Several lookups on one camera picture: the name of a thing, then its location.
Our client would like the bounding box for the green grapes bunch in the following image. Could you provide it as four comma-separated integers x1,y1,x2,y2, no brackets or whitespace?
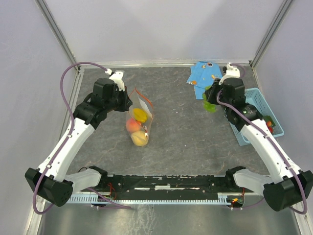
202,93,217,113

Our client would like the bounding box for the yellow starfruit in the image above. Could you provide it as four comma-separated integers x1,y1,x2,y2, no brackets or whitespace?
133,108,148,123

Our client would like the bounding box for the clear zip bag orange zipper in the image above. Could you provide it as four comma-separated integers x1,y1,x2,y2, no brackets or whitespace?
126,88,154,147

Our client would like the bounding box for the orange peach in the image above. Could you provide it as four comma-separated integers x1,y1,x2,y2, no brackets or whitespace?
126,118,141,133

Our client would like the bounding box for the yellow pear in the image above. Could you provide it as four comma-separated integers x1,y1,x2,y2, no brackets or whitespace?
131,131,148,146

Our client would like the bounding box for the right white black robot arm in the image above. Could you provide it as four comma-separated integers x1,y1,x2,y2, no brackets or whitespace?
204,77,313,215

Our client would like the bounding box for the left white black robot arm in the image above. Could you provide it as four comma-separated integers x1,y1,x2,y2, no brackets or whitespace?
25,74,132,207

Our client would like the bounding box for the blue patterned cloth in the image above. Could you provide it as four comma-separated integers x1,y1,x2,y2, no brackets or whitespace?
186,61,222,100

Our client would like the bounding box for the light blue plastic basket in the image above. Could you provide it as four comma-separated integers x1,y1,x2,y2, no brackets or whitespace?
230,88,285,146

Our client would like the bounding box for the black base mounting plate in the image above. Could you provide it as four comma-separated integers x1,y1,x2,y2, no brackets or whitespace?
93,175,251,201

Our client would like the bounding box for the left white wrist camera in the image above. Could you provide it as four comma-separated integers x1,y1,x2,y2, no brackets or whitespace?
105,69,125,91

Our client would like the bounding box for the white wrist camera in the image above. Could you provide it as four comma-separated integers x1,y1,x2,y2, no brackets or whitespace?
219,63,242,85
105,69,125,91

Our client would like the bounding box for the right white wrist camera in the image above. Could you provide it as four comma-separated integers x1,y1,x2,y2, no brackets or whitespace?
219,63,242,85

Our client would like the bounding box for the light blue cable duct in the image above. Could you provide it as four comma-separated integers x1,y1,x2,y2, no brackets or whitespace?
66,192,232,204

